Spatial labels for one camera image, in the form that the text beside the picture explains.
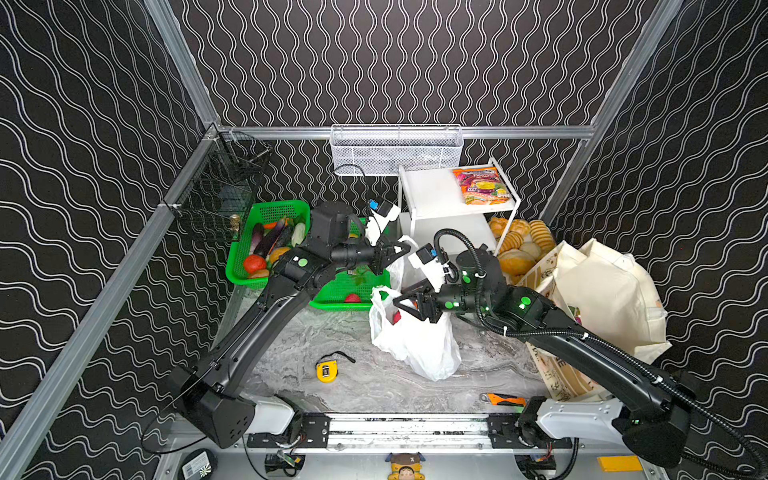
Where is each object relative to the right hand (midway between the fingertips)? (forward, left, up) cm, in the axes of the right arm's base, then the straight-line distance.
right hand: (397, 298), depth 65 cm
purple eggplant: (+42, +53, -24) cm, 72 cm away
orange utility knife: (-12, -26, -30) cm, 42 cm away
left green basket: (+49, +52, -19) cm, 74 cm away
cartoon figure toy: (-28, -2, -27) cm, 39 cm away
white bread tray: (+36, -46, -26) cm, 64 cm away
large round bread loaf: (+30, -40, -25) cm, 56 cm away
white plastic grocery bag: (-6, -8, -12) cm, 16 cm away
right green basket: (+21, +16, -29) cm, 39 cm away
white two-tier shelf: (+28, -10, +4) cm, 30 cm away
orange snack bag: (+31, -23, +6) cm, 39 cm away
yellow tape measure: (-7, +20, -27) cm, 34 cm away
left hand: (+7, -4, +9) cm, 12 cm away
